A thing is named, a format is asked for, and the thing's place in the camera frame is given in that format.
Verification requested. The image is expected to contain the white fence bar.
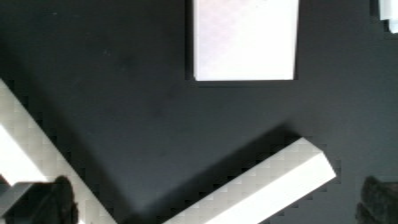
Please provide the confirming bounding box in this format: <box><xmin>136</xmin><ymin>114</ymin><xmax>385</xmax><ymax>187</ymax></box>
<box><xmin>163</xmin><ymin>138</ymin><xmax>335</xmax><ymax>224</ymax></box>
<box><xmin>0</xmin><ymin>80</ymin><xmax>117</xmax><ymax>224</ymax></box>

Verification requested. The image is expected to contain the white front fence bar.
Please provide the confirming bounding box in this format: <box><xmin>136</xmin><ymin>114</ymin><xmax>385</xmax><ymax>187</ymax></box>
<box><xmin>163</xmin><ymin>138</ymin><xmax>335</xmax><ymax>224</ymax></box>

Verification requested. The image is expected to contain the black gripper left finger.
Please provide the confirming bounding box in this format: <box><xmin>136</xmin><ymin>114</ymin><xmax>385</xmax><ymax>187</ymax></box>
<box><xmin>3</xmin><ymin>176</ymin><xmax>77</xmax><ymax>224</ymax></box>

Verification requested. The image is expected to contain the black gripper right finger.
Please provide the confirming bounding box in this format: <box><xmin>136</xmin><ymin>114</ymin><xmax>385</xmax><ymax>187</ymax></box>
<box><xmin>355</xmin><ymin>176</ymin><xmax>398</xmax><ymax>224</ymax></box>

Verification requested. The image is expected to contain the white cabinet door panel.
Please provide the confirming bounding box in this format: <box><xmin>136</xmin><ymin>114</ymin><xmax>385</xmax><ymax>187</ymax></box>
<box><xmin>191</xmin><ymin>0</ymin><xmax>300</xmax><ymax>81</ymax></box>

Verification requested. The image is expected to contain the white right fence bar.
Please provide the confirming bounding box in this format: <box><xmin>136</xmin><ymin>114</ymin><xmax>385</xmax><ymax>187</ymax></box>
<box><xmin>0</xmin><ymin>80</ymin><xmax>117</xmax><ymax>224</ymax></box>

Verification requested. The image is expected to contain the small white cabinet panel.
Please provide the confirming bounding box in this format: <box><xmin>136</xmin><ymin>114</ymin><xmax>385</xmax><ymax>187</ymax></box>
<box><xmin>378</xmin><ymin>0</ymin><xmax>398</xmax><ymax>34</ymax></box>

